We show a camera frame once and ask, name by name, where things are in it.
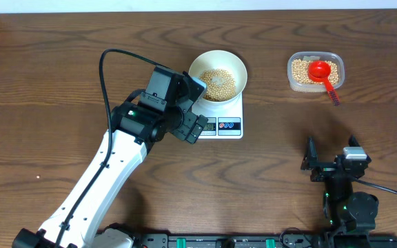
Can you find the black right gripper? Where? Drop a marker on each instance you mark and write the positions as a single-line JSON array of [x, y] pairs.
[[310, 162]]

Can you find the soybeans in bowl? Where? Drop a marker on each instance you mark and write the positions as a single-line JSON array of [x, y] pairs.
[[221, 85]]

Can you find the white digital kitchen scale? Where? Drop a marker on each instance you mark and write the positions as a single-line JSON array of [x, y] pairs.
[[225, 119]]

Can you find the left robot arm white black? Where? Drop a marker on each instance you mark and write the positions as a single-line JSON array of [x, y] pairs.
[[143, 119]]

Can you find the soybeans in container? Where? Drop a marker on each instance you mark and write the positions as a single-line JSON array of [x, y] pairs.
[[300, 72]]

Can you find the red measuring scoop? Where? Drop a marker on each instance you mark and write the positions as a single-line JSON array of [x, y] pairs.
[[319, 71]]

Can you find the cream bowl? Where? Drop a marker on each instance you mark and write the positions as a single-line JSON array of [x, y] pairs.
[[220, 59]]

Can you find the clear plastic container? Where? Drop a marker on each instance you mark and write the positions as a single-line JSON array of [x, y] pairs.
[[315, 56]]

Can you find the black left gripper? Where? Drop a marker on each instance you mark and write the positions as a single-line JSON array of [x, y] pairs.
[[183, 130]]

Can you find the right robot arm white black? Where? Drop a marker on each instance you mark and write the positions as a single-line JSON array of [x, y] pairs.
[[351, 214]]

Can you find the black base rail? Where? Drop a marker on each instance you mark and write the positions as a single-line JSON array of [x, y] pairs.
[[219, 241]]

